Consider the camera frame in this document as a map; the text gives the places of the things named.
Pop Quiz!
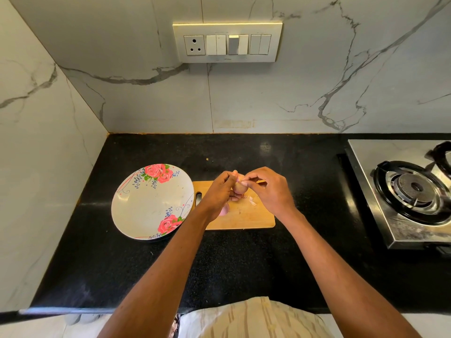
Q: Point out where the person's right hand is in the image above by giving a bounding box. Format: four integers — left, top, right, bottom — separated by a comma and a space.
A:
243, 167, 301, 224

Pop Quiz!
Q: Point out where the person's left hand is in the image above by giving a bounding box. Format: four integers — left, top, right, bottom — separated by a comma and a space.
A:
194, 169, 241, 225

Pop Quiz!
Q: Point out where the person's left forearm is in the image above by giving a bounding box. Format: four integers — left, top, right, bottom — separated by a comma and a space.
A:
97, 212, 214, 338

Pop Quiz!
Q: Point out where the person's right forearm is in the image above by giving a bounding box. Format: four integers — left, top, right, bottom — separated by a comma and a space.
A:
276, 211, 422, 338

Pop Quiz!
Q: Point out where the wooden cutting board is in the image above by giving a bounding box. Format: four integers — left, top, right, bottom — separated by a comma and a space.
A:
192, 180, 276, 230

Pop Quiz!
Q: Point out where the black stone countertop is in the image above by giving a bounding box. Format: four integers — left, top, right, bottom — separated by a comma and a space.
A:
28, 132, 451, 317

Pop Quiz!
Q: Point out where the white floral plate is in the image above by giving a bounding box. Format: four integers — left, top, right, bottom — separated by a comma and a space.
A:
110, 162, 195, 241

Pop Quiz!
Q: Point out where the stainless steel gas stove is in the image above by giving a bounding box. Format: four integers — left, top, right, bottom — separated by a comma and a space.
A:
345, 139, 451, 251

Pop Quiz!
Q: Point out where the beige striped garment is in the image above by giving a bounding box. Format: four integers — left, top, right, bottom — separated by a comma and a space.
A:
176, 297, 334, 338

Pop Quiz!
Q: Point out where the black stove burner grate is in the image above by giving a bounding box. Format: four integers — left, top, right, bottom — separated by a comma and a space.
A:
428, 140, 451, 177
372, 160, 451, 226

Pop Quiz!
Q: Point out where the white wall switch panel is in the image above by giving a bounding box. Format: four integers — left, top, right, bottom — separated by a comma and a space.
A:
172, 22, 283, 64

